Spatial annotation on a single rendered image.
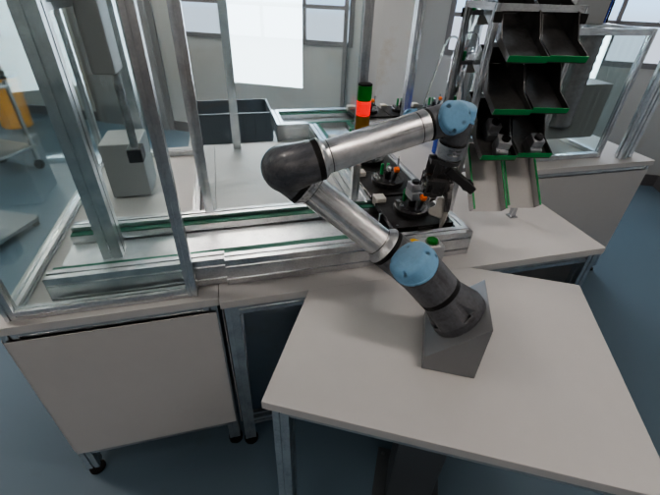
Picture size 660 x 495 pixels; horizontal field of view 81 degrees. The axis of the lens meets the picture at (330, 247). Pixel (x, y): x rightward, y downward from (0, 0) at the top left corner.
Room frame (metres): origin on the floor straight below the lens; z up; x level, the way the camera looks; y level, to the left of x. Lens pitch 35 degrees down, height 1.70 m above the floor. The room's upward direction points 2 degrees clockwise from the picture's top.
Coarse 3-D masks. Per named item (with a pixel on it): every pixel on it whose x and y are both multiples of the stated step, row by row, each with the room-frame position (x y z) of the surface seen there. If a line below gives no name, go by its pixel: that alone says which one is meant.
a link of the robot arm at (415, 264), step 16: (400, 256) 0.79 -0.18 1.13; (416, 256) 0.75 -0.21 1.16; (432, 256) 0.75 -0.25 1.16; (400, 272) 0.74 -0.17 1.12; (416, 272) 0.72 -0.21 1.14; (432, 272) 0.72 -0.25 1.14; (448, 272) 0.75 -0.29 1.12; (416, 288) 0.71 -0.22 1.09; (432, 288) 0.71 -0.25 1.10; (448, 288) 0.72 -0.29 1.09; (432, 304) 0.71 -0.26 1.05
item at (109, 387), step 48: (192, 192) 1.61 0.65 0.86; (0, 336) 0.73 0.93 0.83; (48, 336) 0.77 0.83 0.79; (96, 336) 0.80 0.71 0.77; (144, 336) 0.83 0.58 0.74; (192, 336) 0.87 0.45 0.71; (48, 384) 0.75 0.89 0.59; (96, 384) 0.78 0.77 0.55; (144, 384) 0.82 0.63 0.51; (192, 384) 0.86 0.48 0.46; (96, 432) 0.76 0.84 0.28; (144, 432) 0.80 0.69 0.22; (240, 432) 0.91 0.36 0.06
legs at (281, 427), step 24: (288, 432) 0.55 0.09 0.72; (360, 432) 0.51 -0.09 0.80; (288, 456) 0.55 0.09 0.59; (384, 456) 0.86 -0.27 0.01; (408, 456) 0.67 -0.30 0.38; (432, 456) 0.66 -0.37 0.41; (456, 456) 0.47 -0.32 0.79; (288, 480) 0.55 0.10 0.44; (384, 480) 0.76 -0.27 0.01; (408, 480) 0.67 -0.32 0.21; (432, 480) 0.65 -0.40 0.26; (552, 480) 0.42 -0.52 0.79
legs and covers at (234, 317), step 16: (592, 256) 1.29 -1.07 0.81; (512, 272) 1.19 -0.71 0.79; (528, 272) 1.56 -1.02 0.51; (544, 272) 1.48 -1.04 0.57; (560, 272) 1.41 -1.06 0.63; (576, 272) 1.30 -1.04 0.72; (256, 304) 0.92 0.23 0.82; (272, 304) 0.94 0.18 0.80; (288, 304) 0.95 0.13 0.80; (224, 320) 0.89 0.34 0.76; (240, 320) 0.90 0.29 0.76; (240, 336) 0.90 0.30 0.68; (240, 352) 0.90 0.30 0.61; (240, 368) 0.90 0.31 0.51; (240, 384) 0.89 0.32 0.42; (240, 400) 0.89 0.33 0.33; (256, 416) 0.91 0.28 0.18; (256, 432) 0.94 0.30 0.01
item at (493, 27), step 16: (480, 0) 1.59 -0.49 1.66; (464, 16) 1.59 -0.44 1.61; (464, 32) 1.58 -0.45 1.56; (496, 32) 1.42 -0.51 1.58; (480, 64) 1.43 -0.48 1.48; (480, 80) 1.41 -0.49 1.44; (448, 96) 1.58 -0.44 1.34; (480, 96) 1.42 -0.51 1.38; (464, 160) 1.42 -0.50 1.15; (512, 208) 1.51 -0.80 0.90
